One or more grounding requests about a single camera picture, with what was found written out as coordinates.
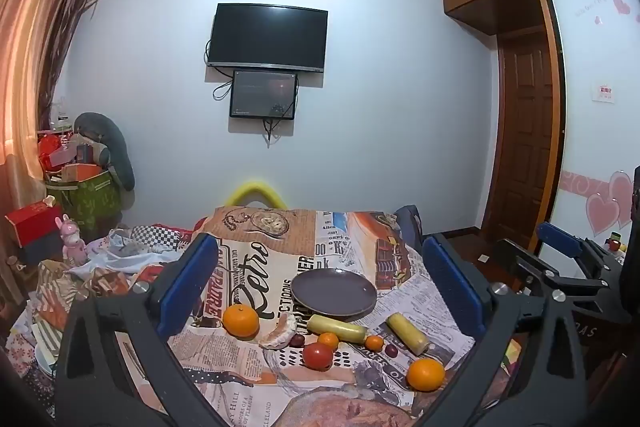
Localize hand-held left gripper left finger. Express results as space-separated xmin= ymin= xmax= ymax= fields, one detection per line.
xmin=55 ymin=233 xmax=236 ymax=427

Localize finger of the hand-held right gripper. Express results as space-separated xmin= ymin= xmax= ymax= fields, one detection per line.
xmin=536 ymin=221 xmax=623 ymax=293
xmin=492 ymin=238 xmax=568 ymax=304

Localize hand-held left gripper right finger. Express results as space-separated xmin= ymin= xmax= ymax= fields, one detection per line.
xmin=421 ymin=232 xmax=589 ymax=427

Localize short sugarcane piece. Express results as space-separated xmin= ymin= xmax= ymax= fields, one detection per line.
xmin=385 ymin=312 xmax=432 ymax=356

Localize large orange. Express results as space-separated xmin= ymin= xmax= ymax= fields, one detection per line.
xmin=406 ymin=357 xmax=446 ymax=392
xmin=222 ymin=304 xmax=261 ymax=340

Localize peeled pomelo segment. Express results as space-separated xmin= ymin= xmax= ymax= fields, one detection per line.
xmin=258 ymin=313 xmax=297 ymax=350

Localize dark round plate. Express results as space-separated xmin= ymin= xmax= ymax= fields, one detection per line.
xmin=291 ymin=269 xmax=378 ymax=320

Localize long sugarcane piece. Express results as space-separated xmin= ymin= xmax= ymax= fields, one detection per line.
xmin=306 ymin=314 xmax=369 ymax=345

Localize black white checkered cloth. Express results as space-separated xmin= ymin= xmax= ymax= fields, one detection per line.
xmin=130 ymin=224 xmax=196 ymax=254

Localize printed newspaper-pattern tablecloth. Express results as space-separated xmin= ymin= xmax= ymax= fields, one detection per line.
xmin=10 ymin=206 xmax=501 ymax=427

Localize brown wooden door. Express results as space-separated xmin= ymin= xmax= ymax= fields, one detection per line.
xmin=480 ymin=29 xmax=558 ymax=253

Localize pink plush bunny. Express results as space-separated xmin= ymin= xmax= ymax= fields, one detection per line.
xmin=60 ymin=215 xmax=88 ymax=265

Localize green storage box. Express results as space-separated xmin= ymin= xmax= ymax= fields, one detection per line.
xmin=45 ymin=169 xmax=123 ymax=230

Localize yellow foam tube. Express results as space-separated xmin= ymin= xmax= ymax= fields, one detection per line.
xmin=223 ymin=180 xmax=288 ymax=210

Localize red tomato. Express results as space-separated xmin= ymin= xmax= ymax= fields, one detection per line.
xmin=302 ymin=342 xmax=333 ymax=371

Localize grey plush toy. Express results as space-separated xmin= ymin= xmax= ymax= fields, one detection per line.
xmin=74 ymin=112 xmax=137 ymax=192

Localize red box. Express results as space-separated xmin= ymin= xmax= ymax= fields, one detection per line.
xmin=5 ymin=202 xmax=63 ymax=248

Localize red bag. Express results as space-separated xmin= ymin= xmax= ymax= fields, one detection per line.
xmin=37 ymin=132 xmax=77 ymax=172

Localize brown curtain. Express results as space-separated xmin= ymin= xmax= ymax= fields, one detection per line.
xmin=0 ymin=0 xmax=108 ymax=228

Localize black cable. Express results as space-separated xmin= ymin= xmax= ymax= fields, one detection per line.
xmin=262 ymin=117 xmax=282 ymax=148

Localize small wall-mounted monitor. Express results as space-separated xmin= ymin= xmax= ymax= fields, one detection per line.
xmin=229 ymin=69 xmax=299 ymax=120

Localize wall-mounted black television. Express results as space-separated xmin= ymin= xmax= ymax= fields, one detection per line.
xmin=207 ymin=3 xmax=329 ymax=74

